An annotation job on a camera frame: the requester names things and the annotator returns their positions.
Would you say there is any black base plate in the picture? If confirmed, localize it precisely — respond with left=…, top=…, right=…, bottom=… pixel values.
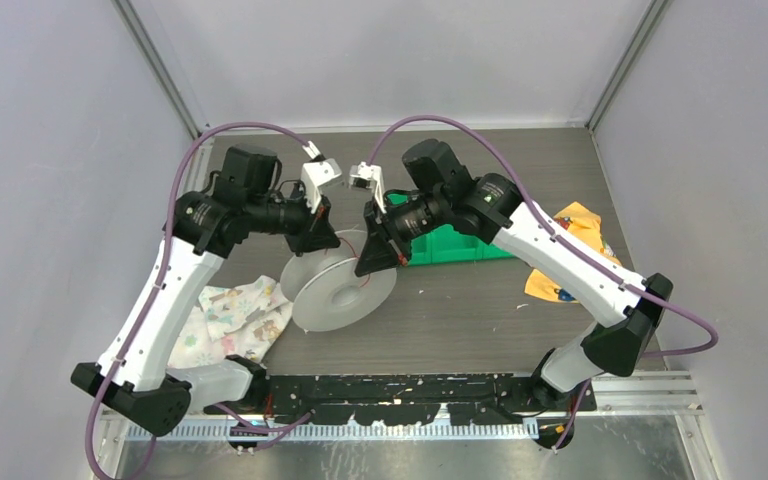
left=222, top=373, right=596, bottom=426

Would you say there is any white patterned cloth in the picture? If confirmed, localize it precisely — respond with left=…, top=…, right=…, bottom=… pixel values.
left=167, top=275, right=293, bottom=369

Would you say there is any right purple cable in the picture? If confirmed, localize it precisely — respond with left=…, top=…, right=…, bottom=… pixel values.
left=365, top=115, right=719, bottom=453

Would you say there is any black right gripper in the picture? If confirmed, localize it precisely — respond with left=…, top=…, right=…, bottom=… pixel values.
left=357, top=188, right=448, bottom=274

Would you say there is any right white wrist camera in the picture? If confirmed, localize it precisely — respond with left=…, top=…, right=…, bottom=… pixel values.
left=349, top=162, right=387, bottom=213

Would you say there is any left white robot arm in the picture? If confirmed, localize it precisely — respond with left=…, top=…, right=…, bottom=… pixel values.
left=71, top=144, right=343, bottom=437

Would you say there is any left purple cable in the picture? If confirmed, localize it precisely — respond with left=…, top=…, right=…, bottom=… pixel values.
left=84, top=121, right=322, bottom=480

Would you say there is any red wire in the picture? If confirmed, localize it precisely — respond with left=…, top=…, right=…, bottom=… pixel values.
left=337, top=237, right=373, bottom=290

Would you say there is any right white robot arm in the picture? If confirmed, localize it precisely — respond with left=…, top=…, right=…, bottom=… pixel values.
left=349, top=139, right=672, bottom=411

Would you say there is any yellow patterned cloth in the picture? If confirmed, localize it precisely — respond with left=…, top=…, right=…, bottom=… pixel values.
left=524, top=202, right=621, bottom=303

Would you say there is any white slotted cable duct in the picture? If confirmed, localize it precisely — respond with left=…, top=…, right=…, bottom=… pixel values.
left=161, top=418, right=539, bottom=442

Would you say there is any purple cable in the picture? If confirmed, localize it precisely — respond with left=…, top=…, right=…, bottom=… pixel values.
left=365, top=115, right=719, bottom=453
left=84, top=121, right=322, bottom=480

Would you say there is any green middle bin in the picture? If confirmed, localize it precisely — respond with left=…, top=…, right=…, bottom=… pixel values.
left=425, top=225, right=483, bottom=264

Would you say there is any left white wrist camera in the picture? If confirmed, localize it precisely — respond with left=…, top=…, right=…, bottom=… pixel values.
left=300, top=141, right=344, bottom=213

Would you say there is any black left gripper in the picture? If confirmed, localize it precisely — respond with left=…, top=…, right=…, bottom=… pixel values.
left=247, top=180, right=341, bottom=256

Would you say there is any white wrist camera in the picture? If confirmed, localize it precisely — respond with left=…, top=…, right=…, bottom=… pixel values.
left=300, top=141, right=344, bottom=213
left=349, top=162, right=387, bottom=213

